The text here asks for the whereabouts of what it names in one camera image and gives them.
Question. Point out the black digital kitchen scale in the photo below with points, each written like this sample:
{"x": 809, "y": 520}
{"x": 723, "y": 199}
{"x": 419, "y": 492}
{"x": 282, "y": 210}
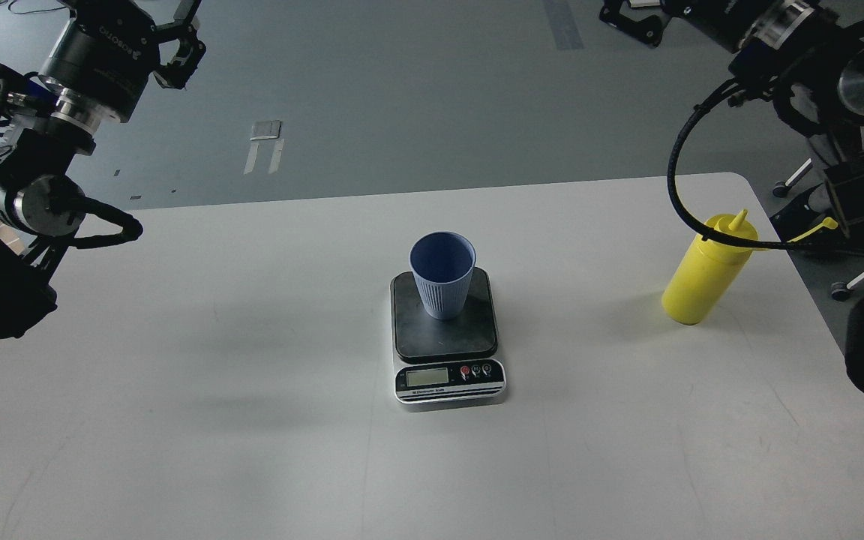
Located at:
{"x": 446, "y": 363}

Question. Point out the yellow squeeze bottle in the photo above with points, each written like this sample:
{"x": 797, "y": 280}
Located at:
{"x": 709, "y": 267}

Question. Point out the grey floor plate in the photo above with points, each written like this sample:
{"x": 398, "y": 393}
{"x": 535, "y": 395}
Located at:
{"x": 265, "y": 130}

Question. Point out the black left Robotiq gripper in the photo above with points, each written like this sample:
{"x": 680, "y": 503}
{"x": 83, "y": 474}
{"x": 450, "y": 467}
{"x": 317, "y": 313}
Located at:
{"x": 105, "y": 53}

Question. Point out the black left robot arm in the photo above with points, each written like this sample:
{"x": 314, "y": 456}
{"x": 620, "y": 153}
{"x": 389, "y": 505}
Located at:
{"x": 43, "y": 212}

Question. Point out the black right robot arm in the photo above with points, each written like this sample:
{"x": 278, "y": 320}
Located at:
{"x": 794, "y": 55}

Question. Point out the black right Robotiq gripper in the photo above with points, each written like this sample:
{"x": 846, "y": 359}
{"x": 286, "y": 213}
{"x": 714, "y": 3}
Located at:
{"x": 731, "y": 24}

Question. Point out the blue ribbed plastic cup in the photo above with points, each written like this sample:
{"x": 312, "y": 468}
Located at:
{"x": 442, "y": 265}

